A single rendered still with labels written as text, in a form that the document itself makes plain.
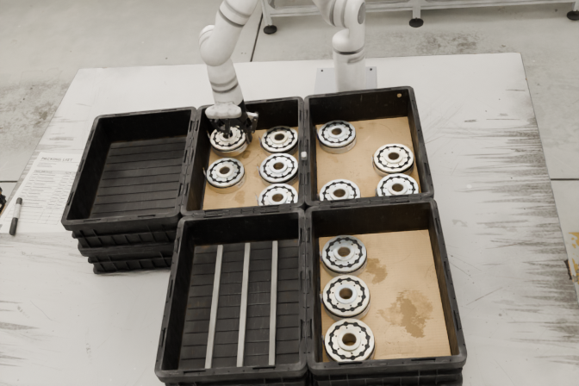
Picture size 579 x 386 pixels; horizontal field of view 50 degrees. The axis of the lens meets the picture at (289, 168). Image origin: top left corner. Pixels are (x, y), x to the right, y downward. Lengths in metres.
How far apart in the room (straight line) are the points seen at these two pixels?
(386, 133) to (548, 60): 1.78
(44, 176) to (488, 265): 1.36
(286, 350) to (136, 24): 2.97
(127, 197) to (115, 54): 2.17
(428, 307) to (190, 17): 2.90
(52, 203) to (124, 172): 0.30
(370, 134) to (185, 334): 0.73
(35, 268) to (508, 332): 1.24
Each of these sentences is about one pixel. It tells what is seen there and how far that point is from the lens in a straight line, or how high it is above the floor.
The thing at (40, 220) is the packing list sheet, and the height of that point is 0.70.
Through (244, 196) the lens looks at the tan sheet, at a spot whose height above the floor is 0.83.
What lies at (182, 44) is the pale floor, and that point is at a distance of 3.74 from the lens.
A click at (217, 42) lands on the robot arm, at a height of 1.22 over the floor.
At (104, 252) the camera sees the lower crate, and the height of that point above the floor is 0.81.
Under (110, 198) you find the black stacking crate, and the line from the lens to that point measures 1.75.
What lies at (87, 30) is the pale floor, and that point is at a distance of 4.14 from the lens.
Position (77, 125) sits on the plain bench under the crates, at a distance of 2.24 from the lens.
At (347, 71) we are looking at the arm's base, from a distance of 1.82.
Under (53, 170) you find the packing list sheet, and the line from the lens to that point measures 2.11.
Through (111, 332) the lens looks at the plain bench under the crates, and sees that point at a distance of 1.66.
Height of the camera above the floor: 2.03
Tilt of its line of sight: 46 degrees down
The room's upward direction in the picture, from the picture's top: 11 degrees counter-clockwise
